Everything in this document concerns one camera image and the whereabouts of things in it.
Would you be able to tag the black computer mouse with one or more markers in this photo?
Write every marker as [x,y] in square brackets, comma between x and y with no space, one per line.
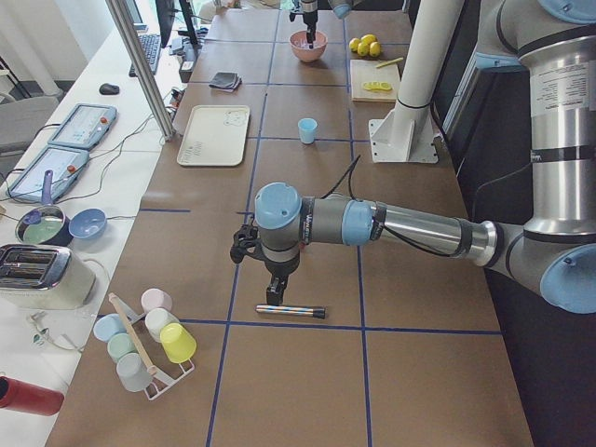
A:
[108,89]

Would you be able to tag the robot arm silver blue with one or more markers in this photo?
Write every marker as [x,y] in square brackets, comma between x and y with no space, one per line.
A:
[340,8]
[553,253]

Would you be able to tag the cream bear tray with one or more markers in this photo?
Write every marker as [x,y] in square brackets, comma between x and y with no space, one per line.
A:
[215,136]

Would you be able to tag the steel muddler black tip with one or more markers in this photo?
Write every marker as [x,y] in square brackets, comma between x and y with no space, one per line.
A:
[302,311]

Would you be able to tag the pink bowl of ice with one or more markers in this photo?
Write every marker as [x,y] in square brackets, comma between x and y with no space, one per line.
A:
[304,51]

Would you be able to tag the yellow plastic knife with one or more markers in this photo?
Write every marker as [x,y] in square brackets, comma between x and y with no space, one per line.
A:
[383,64]

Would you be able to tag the light blue plastic cup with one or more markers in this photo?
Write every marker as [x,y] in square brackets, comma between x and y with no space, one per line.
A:
[307,128]

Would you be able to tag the lemon slices row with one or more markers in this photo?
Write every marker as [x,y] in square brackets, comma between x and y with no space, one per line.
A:
[377,86]

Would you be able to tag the red bottle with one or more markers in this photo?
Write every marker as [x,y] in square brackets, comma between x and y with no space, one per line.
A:
[25,397]

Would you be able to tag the wooden cutting board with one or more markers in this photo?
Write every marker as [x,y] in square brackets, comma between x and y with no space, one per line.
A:
[364,71]

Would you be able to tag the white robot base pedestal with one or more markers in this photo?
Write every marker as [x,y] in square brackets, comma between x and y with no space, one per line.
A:
[406,133]

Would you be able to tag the black monitor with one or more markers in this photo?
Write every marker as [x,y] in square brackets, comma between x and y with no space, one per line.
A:
[166,11]

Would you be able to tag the cream steel toaster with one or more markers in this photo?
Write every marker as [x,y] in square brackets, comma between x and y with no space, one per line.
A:
[44,277]

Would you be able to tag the white cup on rack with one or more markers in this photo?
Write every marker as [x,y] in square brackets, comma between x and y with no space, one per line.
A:
[156,319]

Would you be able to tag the blue saucepan with handle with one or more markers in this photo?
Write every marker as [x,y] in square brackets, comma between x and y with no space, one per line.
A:
[46,224]

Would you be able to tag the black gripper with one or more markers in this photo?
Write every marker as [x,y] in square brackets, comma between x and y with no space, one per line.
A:
[280,266]
[308,7]

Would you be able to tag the far teach pendant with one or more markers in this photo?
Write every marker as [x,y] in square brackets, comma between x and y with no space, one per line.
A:
[85,126]

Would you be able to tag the yellow cup on rack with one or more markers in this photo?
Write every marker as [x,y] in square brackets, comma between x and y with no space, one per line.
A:
[177,342]

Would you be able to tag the aluminium frame post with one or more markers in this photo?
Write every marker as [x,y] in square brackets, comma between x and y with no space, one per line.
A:
[124,25]

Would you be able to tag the pink cup on rack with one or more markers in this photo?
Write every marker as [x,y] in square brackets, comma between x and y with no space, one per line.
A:
[155,298]

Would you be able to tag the black keyboard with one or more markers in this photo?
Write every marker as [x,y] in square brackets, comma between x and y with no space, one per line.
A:
[151,46]

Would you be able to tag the grey cup on rack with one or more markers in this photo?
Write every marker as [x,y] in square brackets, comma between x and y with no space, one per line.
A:
[132,373]

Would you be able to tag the blue bowl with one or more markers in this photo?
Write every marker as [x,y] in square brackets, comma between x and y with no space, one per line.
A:
[88,224]

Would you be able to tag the blue cup on rack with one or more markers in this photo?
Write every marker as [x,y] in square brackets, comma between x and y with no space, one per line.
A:
[108,326]

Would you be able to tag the near teach pendant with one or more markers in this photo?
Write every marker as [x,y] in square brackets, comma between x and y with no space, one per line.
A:
[66,163]

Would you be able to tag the green cup on rack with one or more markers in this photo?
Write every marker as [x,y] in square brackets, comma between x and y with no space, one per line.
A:
[120,345]

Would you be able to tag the grey folded cloth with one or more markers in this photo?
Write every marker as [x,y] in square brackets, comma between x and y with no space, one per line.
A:
[228,81]

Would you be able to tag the whole lemon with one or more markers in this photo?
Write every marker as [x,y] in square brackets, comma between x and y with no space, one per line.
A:
[363,49]
[375,49]
[354,44]

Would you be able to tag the teach pendant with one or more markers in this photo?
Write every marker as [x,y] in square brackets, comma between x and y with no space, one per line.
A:
[66,163]
[85,126]

